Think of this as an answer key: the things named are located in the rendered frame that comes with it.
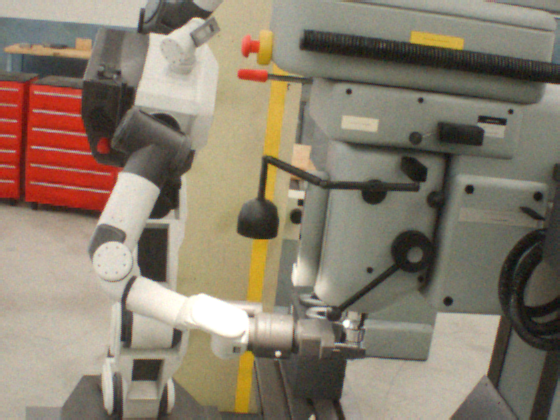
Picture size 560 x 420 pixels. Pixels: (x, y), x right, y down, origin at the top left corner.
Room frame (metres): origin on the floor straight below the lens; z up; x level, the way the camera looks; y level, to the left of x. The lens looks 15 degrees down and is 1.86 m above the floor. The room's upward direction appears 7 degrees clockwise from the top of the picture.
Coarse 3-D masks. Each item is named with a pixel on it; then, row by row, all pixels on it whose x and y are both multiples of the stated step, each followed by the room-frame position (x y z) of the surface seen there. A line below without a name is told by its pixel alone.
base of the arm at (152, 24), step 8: (152, 0) 1.95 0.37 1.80; (160, 0) 1.92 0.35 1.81; (152, 8) 1.93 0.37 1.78; (160, 8) 1.91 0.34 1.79; (144, 16) 1.95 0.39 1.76; (152, 16) 1.91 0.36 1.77; (160, 16) 1.90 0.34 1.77; (144, 24) 1.94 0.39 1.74; (152, 24) 1.90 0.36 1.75; (160, 24) 1.90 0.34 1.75; (144, 32) 1.94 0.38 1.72; (152, 32) 1.91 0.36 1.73; (160, 32) 1.90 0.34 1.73; (168, 32) 1.91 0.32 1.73
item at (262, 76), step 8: (240, 72) 1.45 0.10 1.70; (248, 72) 1.45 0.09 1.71; (256, 72) 1.45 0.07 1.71; (264, 72) 1.45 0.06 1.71; (248, 80) 1.45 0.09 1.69; (256, 80) 1.45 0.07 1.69; (264, 80) 1.45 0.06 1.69; (272, 80) 1.46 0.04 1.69; (280, 80) 1.46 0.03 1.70; (288, 80) 1.46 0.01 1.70; (296, 80) 1.46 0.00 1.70; (304, 80) 1.46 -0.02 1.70; (312, 80) 1.47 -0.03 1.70
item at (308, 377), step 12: (300, 300) 1.83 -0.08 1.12; (312, 300) 1.83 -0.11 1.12; (288, 312) 1.88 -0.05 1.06; (300, 312) 1.77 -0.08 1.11; (312, 312) 1.75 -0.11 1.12; (324, 312) 1.77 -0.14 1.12; (288, 360) 1.80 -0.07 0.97; (300, 360) 1.68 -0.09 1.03; (312, 360) 1.69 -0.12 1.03; (336, 360) 1.70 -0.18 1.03; (288, 372) 1.77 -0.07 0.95; (300, 372) 1.68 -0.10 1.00; (312, 372) 1.69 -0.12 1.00; (324, 372) 1.69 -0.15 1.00; (336, 372) 1.70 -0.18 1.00; (300, 384) 1.68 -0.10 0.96; (312, 384) 1.69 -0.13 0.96; (324, 384) 1.69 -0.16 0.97; (336, 384) 1.70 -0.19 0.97; (300, 396) 1.68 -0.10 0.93; (312, 396) 1.69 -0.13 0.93; (324, 396) 1.69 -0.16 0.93; (336, 396) 1.70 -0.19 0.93
